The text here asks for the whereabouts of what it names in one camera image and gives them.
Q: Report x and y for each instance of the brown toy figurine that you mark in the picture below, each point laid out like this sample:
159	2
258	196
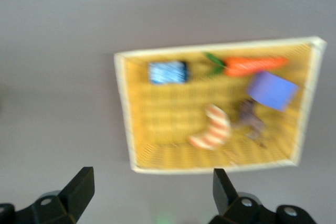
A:
249	119

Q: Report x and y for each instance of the striped toy croissant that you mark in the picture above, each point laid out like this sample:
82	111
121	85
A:
215	129

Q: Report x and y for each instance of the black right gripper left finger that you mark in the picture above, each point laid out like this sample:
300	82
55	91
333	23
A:
63	203

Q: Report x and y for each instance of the yellow wicker basket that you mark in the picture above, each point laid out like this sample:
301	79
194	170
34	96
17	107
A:
170	116

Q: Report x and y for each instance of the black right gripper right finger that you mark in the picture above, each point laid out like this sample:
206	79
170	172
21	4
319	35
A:
236	205

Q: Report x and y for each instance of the orange toy carrot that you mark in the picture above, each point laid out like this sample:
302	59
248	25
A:
249	65

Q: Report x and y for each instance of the purple foam block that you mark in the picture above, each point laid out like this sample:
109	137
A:
273	90

